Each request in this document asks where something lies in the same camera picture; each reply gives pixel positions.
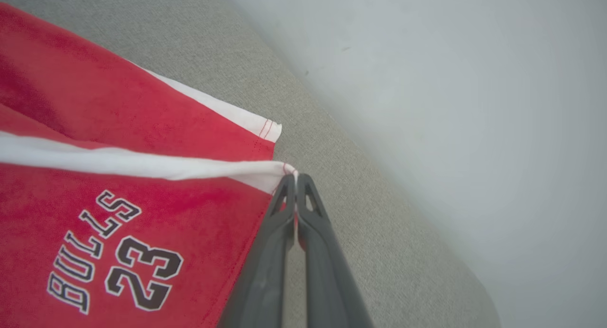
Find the red basketball shorts white trim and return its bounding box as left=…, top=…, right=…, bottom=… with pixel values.
left=0, top=3, right=299, bottom=328

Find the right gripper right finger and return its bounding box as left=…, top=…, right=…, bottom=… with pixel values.
left=296, top=173, right=374, bottom=328

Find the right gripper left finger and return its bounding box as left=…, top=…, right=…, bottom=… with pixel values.
left=217, top=175, right=296, bottom=328

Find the grey fabric sofa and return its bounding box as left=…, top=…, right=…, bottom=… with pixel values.
left=0, top=0, right=501, bottom=328

